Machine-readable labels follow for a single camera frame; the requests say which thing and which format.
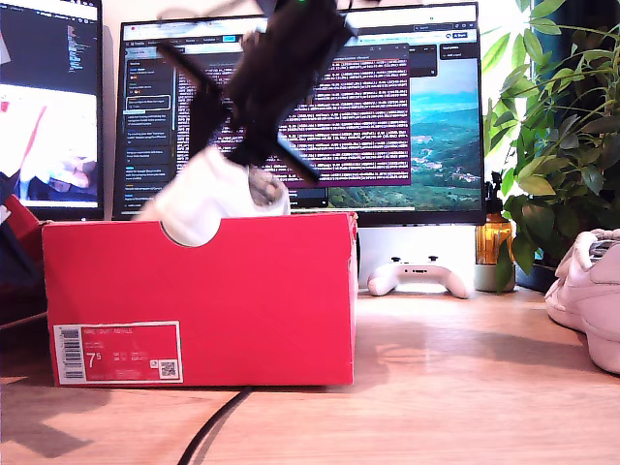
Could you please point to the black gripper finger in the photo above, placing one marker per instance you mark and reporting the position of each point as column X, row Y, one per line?
column 257, row 150
column 208, row 121

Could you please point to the white leather sneaker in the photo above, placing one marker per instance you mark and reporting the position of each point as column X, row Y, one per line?
column 203, row 194
column 591, row 290

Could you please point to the red shoebox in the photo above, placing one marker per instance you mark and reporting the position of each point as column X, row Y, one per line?
column 218, row 300

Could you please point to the red shoebox lid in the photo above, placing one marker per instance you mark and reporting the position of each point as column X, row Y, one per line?
column 31, row 237

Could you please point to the narrow black computer monitor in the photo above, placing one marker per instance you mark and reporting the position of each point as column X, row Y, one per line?
column 48, row 58

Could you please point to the wide black computer monitor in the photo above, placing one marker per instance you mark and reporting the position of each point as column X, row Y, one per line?
column 436, row 121

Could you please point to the white game controller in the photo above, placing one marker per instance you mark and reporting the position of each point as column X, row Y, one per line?
column 416, row 276

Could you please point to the amber spray bottle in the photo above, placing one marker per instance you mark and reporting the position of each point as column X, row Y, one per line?
column 491, row 237

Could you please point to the green leafy houseplant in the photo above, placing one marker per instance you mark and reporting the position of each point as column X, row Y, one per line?
column 557, row 145

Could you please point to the black plant tray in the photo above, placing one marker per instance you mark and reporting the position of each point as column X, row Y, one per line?
column 533, row 278

